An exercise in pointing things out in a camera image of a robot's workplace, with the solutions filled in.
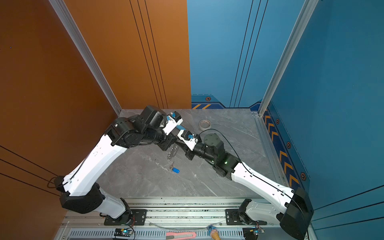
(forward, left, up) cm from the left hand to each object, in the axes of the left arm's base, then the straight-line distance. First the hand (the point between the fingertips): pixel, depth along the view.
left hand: (176, 137), depth 65 cm
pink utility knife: (-32, -1, -32) cm, 46 cm away
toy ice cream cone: (-31, -17, -30) cm, 46 cm away
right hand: (+1, 0, -2) cm, 2 cm away
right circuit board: (-31, -36, -34) cm, 58 cm away
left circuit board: (-31, +25, -35) cm, 53 cm away
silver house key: (+2, +7, -34) cm, 34 cm away
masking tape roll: (+36, -15, -33) cm, 50 cm away
